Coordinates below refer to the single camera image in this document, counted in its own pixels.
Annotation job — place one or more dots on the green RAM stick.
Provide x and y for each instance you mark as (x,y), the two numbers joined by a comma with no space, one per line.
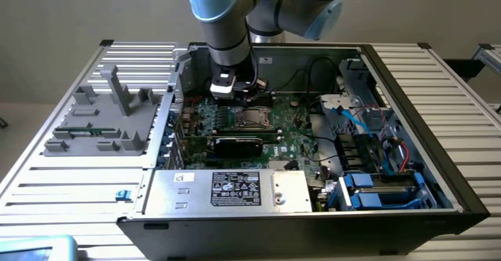
(84,132)

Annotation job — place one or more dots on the teal teach pendant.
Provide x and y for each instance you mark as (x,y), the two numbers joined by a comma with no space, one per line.
(36,247)

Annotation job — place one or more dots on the neighbouring metal slat table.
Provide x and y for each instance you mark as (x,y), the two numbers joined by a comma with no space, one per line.
(489,55)

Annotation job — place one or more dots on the small blue clip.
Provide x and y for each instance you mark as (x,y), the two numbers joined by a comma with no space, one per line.
(123,195)

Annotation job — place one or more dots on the black graphics card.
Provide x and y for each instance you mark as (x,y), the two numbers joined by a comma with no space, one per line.
(238,147)

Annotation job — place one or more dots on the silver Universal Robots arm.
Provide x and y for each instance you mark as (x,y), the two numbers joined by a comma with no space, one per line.
(227,17)

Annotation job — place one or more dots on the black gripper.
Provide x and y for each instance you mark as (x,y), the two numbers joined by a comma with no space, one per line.
(250,92)

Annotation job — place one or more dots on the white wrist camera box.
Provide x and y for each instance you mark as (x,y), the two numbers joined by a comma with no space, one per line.
(223,83)

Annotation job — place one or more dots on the metal drive cage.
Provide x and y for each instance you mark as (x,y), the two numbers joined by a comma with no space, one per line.
(359,96)

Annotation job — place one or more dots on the metal CPU socket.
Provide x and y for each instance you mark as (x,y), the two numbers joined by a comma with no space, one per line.
(253,118)

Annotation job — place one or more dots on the grey parts rack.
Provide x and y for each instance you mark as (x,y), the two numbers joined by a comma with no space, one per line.
(106,123)

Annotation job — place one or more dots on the silver power supply unit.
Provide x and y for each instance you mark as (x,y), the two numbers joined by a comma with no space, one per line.
(227,190)

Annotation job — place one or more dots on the green motherboard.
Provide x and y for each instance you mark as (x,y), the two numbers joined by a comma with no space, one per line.
(250,138)

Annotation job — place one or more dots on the blue disk bay caddy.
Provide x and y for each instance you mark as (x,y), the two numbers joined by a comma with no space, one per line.
(385,190)

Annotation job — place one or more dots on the silver chipset heatsink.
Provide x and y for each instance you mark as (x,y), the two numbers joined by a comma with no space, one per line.
(279,165)

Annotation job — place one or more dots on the open black PC case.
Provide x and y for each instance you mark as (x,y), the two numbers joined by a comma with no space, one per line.
(297,143)

